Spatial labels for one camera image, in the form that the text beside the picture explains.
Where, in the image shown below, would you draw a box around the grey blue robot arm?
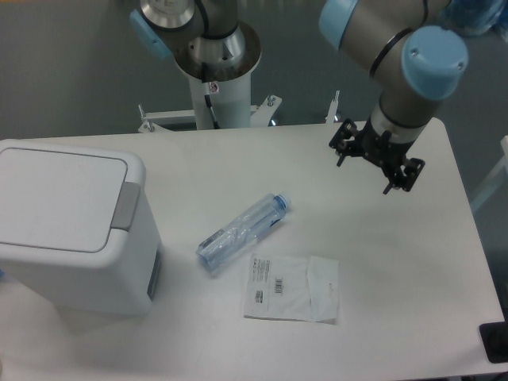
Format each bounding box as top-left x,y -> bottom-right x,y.
129,1 -> 468,191

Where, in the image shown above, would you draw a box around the blue plastic bag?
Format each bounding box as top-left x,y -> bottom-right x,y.
437,0 -> 507,37

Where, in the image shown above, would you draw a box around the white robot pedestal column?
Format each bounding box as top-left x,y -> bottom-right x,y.
174,21 -> 261,130

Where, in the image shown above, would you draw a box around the white trash can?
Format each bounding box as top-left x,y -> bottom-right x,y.
1,140 -> 162,314

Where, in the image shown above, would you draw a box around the white plastic package bag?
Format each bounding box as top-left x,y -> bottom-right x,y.
244,256 -> 339,324

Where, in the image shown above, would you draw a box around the black cable on pedestal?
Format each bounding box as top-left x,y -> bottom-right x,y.
200,62 -> 221,130

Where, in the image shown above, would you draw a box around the white frame at right edge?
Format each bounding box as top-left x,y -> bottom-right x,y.
470,136 -> 507,214

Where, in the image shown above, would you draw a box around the clear plastic water bottle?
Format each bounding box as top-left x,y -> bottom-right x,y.
196,192 -> 292,273

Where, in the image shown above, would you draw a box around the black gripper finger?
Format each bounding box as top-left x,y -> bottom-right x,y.
329,118 -> 360,167
382,158 -> 425,194

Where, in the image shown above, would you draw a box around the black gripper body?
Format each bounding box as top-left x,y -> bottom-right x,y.
354,118 -> 410,167

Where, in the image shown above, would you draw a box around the black device at table edge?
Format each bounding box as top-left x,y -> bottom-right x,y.
479,321 -> 507,364

